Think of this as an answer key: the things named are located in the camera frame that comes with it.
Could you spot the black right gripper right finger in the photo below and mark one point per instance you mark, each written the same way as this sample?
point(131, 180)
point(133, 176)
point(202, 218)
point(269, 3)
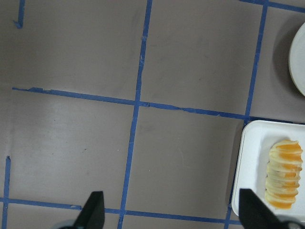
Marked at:
point(254, 214)

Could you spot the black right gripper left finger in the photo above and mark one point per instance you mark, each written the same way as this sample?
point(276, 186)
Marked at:
point(92, 215)

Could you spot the yellow orange bread loaf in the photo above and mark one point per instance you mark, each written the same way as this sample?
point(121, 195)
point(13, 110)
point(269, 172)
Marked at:
point(283, 174)

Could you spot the cream round plate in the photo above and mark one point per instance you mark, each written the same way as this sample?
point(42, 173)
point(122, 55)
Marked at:
point(296, 60)

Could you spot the white rectangular tray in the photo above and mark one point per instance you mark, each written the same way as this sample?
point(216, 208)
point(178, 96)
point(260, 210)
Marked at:
point(257, 139)

